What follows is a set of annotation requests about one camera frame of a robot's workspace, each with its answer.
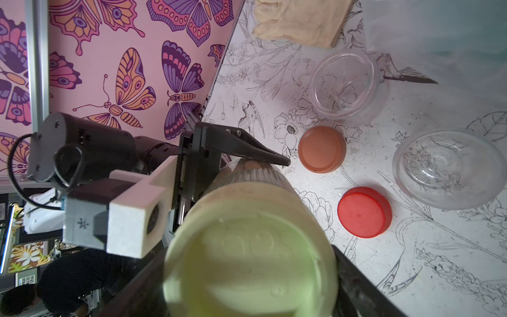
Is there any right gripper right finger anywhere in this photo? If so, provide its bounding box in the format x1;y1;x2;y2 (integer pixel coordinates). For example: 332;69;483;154
332;246;406;317

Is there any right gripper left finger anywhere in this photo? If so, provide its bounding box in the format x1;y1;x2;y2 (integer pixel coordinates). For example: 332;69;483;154
98;249;168;316

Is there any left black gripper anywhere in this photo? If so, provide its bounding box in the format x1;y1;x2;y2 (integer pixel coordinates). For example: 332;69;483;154
172;122;291;232

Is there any green lid peanut jar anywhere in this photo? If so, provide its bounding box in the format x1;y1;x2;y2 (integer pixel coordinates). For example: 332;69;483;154
204;158;296;195

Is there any red jar lid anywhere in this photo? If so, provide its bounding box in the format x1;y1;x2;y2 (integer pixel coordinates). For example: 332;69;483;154
337;187;393;239

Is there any light green jar lid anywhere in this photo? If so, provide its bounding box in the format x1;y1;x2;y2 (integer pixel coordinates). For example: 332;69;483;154
162;182;338;316

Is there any brown jar lid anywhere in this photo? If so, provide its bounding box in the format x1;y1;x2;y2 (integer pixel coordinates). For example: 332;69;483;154
298;126;347;174

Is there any peanut jar clear plastic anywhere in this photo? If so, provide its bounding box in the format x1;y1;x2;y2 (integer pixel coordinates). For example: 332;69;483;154
309;49;388;126

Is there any red lid peanut jar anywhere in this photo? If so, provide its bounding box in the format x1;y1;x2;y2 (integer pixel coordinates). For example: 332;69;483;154
392;129;506;210

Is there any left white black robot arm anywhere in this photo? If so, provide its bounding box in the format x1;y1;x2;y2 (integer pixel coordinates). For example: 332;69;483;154
28;112;290;248

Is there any left beige cloth glove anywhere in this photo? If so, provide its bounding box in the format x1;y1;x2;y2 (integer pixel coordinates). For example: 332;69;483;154
252;0;352;49

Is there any clear plastic bin liner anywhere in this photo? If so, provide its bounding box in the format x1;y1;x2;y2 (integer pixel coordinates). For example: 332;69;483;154
362;1;506;103

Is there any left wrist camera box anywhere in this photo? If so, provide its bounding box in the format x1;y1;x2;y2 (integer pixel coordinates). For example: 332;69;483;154
63;157;177;259

